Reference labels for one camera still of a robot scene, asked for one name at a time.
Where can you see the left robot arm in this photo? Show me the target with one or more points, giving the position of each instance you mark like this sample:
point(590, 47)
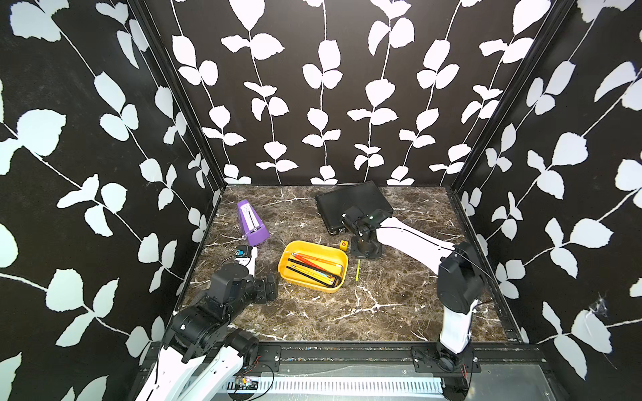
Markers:
point(198, 354)

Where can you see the black metal case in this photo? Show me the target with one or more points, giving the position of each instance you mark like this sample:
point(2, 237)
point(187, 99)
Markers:
point(365, 196)

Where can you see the yellow-sleeved hex key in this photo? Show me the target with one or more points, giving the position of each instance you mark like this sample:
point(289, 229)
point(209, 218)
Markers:
point(311, 274)

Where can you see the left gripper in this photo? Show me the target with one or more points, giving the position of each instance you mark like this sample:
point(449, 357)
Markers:
point(264, 293)

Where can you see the yellow plastic storage tray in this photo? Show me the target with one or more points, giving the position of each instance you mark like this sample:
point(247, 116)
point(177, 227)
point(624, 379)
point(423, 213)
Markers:
point(316, 250)

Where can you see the orange-sleeved hex key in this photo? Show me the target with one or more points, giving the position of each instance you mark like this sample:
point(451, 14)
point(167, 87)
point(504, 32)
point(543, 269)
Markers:
point(317, 259)

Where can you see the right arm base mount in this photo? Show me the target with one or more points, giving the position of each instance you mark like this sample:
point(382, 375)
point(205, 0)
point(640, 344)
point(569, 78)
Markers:
point(440, 361)

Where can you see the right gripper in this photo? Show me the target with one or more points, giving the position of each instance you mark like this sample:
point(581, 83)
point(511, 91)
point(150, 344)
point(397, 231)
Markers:
point(374, 255)

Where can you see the purple metronome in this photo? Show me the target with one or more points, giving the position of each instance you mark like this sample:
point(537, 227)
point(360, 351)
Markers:
point(252, 227)

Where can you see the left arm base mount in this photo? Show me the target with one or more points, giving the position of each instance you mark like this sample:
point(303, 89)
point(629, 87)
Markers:
point(265, 358)

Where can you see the red-sleeved hex key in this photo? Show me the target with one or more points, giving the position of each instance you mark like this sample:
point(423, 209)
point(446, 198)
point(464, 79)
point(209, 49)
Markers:
point(308, 263)

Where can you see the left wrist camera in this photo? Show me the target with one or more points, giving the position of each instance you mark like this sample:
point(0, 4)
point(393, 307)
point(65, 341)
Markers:
point(247, 256)

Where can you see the green-sleeved hex key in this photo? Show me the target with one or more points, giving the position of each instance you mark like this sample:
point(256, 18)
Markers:
point(357, 271)

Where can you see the white slotted cable duct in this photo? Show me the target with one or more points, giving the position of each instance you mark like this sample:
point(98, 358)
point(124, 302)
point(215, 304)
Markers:
point(353, 386)

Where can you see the large black hex key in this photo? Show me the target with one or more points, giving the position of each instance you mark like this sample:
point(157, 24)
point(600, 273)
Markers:
point(338, 280)

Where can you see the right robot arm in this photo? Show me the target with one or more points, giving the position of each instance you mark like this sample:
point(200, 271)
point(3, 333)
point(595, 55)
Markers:
point(459, 283)

